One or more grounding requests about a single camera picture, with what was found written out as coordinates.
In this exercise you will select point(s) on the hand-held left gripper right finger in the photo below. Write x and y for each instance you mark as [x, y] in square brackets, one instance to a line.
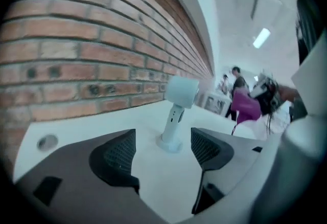
[224, 156]

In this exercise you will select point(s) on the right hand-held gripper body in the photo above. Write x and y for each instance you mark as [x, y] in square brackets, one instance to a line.
[265, 93]

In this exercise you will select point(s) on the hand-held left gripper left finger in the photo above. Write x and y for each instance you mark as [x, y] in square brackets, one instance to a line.
[84, 179]

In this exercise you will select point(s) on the purple cleaning cloth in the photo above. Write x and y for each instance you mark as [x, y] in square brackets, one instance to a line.
[245, 105]

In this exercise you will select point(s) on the person's right forearm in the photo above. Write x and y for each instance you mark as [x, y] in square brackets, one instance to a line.
[287, 92]

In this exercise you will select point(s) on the white printed box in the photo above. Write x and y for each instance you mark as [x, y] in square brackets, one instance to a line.
[215, 102]

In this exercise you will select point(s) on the grey table grommet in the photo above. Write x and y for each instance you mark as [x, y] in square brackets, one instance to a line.
[47, 142]

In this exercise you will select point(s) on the rectangular ceiling light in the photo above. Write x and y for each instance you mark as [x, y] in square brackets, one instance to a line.
[261, 38]

